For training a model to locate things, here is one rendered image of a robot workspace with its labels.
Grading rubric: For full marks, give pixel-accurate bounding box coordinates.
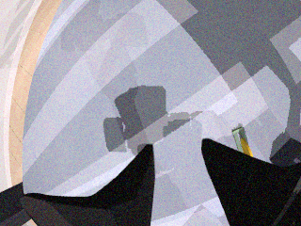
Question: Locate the gold coin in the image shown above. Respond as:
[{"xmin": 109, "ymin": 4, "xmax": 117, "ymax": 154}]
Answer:
[{"xmin": 241, "ymin": 138, "xmax": 253, "ymax": 157}]

